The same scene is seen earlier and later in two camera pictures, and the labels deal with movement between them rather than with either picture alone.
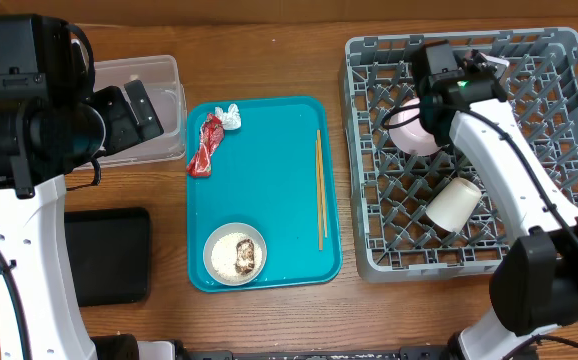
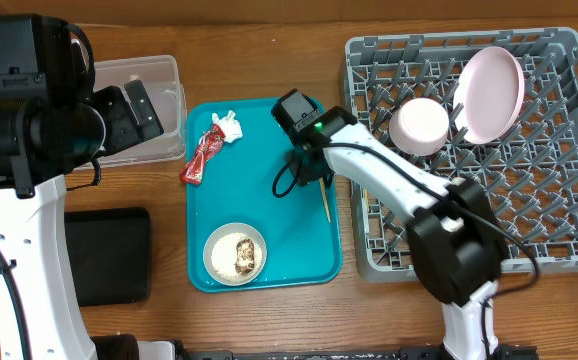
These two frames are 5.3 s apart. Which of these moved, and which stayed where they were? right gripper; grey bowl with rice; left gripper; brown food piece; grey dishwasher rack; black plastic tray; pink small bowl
Moved: right gripper
Stayed: pink small bowl; left gripper; black plastic tray; grey dishwasher rack; grey bowl with rice; brown food piece
